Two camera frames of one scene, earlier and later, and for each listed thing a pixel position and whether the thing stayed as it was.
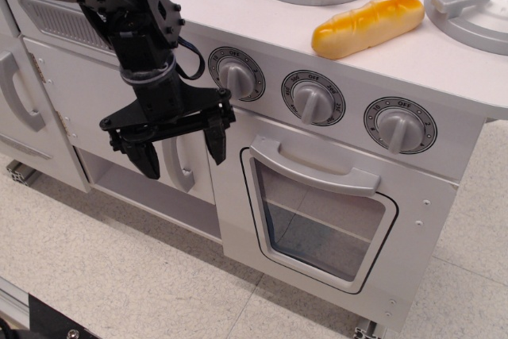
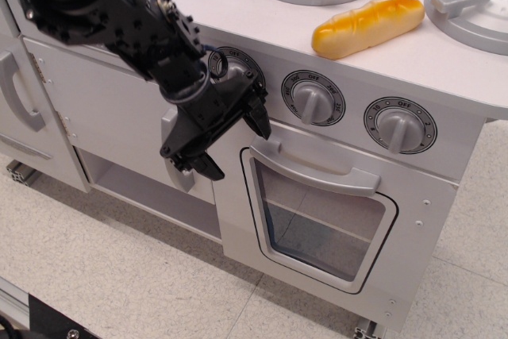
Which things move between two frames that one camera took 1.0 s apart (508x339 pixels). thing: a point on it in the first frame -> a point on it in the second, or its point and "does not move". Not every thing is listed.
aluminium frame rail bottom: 361,333 does not move
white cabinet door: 89,89 does not move
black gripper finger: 144,156 -> 204,163
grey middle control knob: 313,97 does not move
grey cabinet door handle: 182,178 does not move
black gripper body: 167,108 -> 198,124
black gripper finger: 216,140 -> 259,120
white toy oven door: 331,236 does not move
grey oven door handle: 345,180 does not move
